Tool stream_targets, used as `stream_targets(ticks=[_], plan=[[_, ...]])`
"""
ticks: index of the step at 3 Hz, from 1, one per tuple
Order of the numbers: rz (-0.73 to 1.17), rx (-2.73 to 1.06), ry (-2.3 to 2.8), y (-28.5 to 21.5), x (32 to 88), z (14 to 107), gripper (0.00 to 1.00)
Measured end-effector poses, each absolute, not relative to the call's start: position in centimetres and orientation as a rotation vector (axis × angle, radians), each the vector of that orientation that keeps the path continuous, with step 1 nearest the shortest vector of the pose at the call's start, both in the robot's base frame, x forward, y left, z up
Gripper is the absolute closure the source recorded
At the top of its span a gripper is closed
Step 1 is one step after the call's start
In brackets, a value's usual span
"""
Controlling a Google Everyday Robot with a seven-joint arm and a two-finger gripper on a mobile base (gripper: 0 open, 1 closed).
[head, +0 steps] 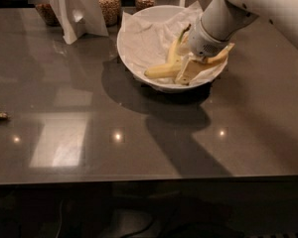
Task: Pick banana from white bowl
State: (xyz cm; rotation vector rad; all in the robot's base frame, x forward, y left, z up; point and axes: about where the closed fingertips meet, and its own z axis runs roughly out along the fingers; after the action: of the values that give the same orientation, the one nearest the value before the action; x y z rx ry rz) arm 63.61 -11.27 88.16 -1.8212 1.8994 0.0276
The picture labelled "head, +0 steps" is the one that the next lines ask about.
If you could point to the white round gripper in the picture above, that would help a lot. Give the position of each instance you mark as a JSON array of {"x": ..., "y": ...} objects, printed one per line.
[{"x": 204, "y": 44}]

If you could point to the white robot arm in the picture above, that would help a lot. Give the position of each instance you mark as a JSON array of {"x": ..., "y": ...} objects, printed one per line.
[{"x": 223, "y": 18}]

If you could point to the small greenish banana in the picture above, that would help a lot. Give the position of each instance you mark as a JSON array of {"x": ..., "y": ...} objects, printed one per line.
[{"x": 173, "y": 53}]

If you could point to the white ceramic bowl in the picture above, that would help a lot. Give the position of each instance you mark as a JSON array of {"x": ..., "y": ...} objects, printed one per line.
[{"x": 145, "y": 23}]

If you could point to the white paper napkin liner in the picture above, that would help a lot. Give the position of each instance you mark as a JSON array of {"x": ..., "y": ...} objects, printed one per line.
[{"x": 145, "y": 43}]

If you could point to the left white paper stand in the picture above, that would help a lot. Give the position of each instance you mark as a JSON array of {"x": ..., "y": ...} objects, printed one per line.
[{"x": 79, "y": 17}]

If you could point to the far left grain jar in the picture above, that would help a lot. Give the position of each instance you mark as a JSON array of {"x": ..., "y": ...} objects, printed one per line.
[{"x": 47, "y": 14}]

